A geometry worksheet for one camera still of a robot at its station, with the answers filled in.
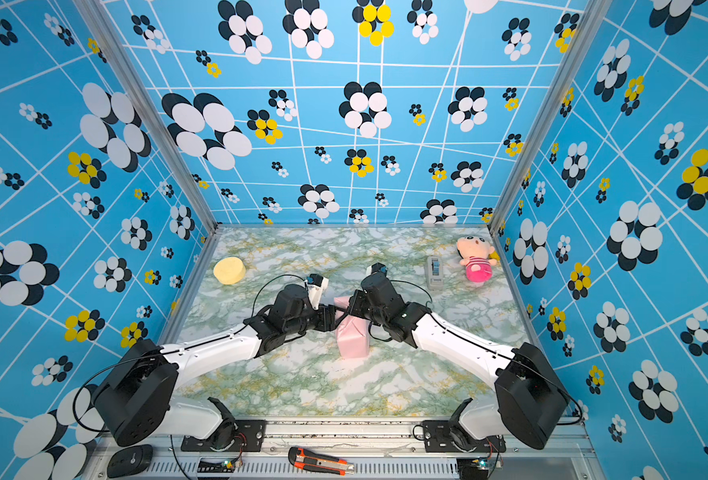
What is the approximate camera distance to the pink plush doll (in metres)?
1.01

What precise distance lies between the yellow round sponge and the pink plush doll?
790mm

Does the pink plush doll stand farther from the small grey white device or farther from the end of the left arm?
the end of the left arm

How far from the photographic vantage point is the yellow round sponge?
1.05 meters
